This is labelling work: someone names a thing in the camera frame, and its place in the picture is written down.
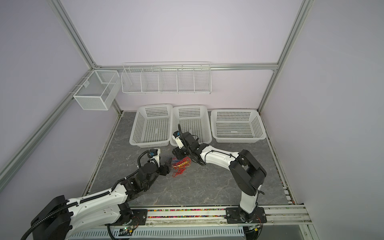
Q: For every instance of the white mesh wall box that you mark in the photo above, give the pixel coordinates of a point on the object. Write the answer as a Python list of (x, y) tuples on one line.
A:
[(99, 90)]

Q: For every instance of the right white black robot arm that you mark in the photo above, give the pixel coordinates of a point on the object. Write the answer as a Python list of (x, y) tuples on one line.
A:
[(247, 172)]

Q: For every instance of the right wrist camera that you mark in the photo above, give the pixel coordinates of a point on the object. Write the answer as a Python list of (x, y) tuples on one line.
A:
[(178, 140)]

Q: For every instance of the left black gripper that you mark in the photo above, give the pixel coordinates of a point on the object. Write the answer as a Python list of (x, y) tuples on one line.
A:
[(166, 169)]

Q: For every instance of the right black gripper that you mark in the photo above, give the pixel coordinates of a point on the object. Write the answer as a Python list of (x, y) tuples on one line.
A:
[(178, 153)]

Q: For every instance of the white plastic basket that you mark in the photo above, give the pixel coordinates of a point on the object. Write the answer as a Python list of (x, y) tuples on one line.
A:
[(237, 126), (193, 119), (152, 126)]

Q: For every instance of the left white plastic basket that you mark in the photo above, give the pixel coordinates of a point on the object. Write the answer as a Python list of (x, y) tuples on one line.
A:
[(152, 126)]

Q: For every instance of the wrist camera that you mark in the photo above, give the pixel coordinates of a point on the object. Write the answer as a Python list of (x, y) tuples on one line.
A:
[(154, 155), (178, 140)]

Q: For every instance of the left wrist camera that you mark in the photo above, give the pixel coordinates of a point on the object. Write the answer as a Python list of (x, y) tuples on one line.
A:
[(154, 155)]

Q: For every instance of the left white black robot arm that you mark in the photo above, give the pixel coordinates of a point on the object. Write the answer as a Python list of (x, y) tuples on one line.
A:
[(63, 218)]

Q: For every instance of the white wire wall shelf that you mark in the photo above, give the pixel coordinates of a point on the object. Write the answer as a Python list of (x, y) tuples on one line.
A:
[(167, 78)]

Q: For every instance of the middle white plastic basket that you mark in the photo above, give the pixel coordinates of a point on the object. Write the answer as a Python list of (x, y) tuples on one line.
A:
[(193, 119)]

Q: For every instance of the right white plastic basket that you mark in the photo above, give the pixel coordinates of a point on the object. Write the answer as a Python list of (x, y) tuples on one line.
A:
[(237, 126)]

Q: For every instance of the white vented cable duct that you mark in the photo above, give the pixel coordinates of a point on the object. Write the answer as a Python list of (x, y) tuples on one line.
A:
[(176, 233)]

